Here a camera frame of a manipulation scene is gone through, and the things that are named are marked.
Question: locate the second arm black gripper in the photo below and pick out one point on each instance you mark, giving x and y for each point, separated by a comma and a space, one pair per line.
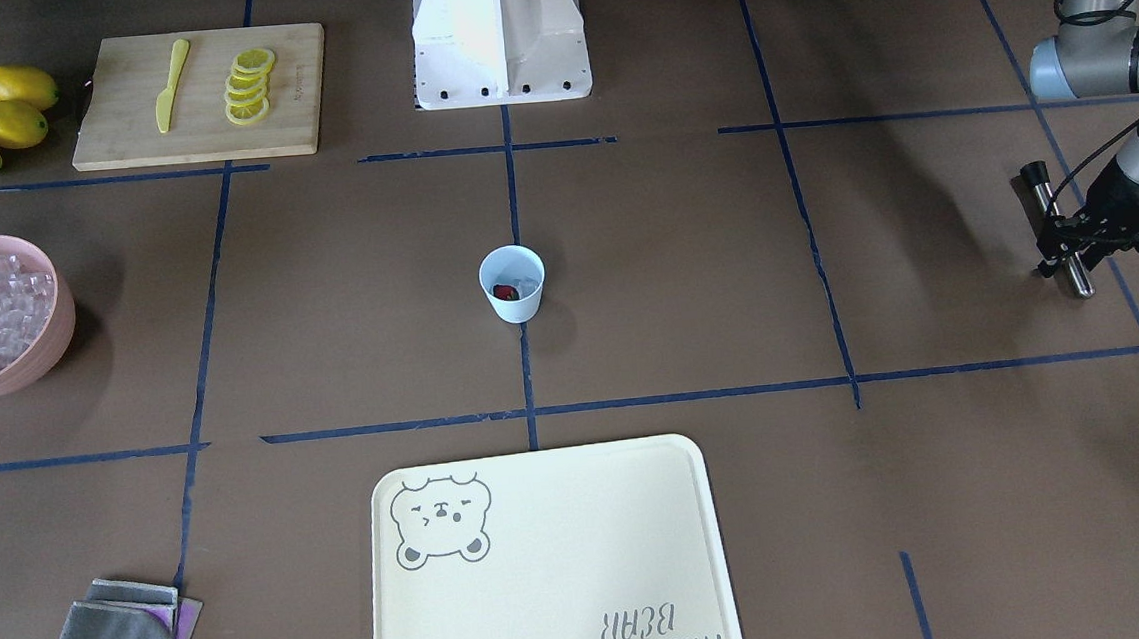
1111, 190

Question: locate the steel muddler with black tip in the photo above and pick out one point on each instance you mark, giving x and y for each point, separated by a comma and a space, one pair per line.
1035, 177

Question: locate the clear ice cube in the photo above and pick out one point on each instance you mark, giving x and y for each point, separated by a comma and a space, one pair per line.
526, 287

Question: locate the red strawberry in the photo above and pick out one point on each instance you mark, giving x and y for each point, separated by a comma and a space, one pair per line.
503, 292

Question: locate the light blue cup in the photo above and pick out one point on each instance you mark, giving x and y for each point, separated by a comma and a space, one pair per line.
512, 278

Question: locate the cream bear tray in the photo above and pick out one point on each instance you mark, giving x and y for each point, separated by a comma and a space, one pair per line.
617, 540

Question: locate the lemon slices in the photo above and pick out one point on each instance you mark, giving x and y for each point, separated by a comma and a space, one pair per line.
247, 88

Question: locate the wooden cutting board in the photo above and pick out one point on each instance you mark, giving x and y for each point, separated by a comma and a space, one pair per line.
120, 128

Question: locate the yellow plastic knife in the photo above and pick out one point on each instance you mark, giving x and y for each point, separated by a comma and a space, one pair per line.
164, 102

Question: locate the pink bowl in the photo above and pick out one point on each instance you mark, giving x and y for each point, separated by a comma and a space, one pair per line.
54, 339

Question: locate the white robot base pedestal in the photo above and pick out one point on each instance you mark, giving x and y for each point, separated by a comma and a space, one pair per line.
483, 53

